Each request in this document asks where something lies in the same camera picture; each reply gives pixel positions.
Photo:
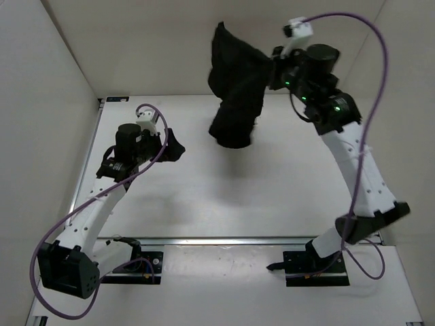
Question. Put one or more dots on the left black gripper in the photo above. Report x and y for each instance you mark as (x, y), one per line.
(175, 149)

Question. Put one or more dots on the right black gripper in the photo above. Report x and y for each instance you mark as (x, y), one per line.
(280, 62)

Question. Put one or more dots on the black pleated skirt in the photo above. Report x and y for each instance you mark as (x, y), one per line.
(239, 76)

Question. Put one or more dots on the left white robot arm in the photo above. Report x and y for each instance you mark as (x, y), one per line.
(74, 263)

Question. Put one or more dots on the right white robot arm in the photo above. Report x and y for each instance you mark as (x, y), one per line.
(338, 122)

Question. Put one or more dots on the left blue corner label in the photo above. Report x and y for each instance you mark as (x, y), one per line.
(117, 99)

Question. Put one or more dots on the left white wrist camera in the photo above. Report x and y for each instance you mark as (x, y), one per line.
(147, 120)

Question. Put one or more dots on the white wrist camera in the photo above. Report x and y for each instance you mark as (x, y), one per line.
(147, 120)
(298, 32)

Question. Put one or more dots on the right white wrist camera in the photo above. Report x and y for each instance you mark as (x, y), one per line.
(298, 32)

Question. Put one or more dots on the aluminium table rail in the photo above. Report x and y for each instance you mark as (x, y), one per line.
(223, 241)

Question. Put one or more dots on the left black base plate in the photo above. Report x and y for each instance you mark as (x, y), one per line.
(147, 272)

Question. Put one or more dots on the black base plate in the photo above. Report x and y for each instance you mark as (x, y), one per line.
(147, 272)
(301, 270)

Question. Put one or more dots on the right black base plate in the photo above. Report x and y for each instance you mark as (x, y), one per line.
(301, 270)

